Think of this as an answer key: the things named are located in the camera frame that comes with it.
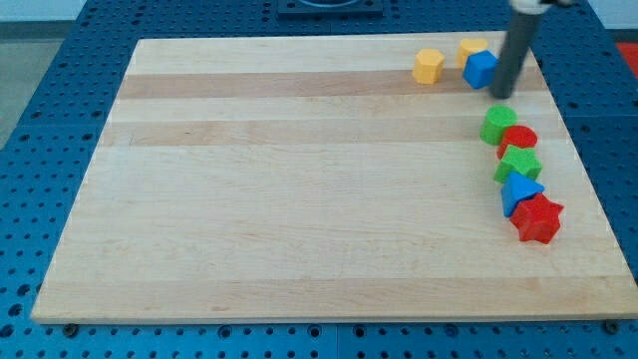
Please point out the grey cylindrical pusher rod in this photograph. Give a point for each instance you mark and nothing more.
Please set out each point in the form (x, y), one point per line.
(518, 38)

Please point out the white tool holder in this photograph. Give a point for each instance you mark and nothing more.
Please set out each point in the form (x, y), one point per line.
(537, 7)

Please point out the yellow heart block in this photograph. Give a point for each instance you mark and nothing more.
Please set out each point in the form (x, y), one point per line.
(470, 46)

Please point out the blue cube block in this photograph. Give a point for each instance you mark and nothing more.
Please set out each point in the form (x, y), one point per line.
(479, 69)

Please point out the yellow hexagon block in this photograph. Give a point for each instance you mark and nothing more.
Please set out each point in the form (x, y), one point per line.
(428, 66)

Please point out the green cylinder block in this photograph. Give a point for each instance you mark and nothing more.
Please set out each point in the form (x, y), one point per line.
(497, 120)

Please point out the red cylinder block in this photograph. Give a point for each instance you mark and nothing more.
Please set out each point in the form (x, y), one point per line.
(520, 136)

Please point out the green star block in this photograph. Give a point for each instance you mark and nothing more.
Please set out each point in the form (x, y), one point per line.
(521, 160)

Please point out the blue triangle block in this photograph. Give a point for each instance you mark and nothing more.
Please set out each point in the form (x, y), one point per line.
(517, 188)

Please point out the red star block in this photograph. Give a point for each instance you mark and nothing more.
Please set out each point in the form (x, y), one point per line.
(537, 219)

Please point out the wooden board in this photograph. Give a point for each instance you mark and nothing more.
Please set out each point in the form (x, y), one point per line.
(312, 179)

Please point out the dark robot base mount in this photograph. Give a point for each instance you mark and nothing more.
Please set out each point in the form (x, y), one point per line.
(298, 8)

